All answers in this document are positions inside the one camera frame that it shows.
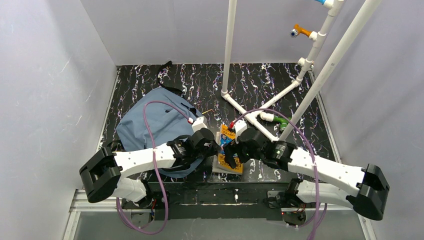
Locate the light blue student backpack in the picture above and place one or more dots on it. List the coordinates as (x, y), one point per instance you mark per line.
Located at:
(160, 107)

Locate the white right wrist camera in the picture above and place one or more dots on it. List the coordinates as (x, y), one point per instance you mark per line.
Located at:
(237, 127)

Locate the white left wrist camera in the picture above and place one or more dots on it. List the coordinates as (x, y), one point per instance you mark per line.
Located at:
(198, 123)

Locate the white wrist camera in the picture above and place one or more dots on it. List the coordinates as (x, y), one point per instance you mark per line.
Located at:
(198, 123)
(237, 127)

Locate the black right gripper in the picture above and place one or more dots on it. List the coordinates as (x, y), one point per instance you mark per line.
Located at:
(234, 151)

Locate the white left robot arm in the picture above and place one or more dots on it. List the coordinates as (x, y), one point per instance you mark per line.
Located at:
(106, 174)

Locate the green marker pen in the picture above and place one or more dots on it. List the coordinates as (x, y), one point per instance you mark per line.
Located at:
(282, 122)

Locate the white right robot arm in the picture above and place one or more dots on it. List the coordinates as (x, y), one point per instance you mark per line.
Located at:
(364, 190)

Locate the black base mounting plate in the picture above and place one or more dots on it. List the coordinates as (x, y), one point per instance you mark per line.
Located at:
(225, 200)

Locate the orange blue pipe valve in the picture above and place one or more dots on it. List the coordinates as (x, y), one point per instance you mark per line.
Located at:
(298, 30)

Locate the white pvc pipe frame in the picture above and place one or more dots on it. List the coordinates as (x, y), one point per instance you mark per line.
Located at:
(318, 38)

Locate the colourful blue storey book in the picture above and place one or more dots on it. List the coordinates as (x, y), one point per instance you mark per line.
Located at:
(219, 165)

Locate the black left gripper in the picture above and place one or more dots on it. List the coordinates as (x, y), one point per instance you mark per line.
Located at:
(213, 147)

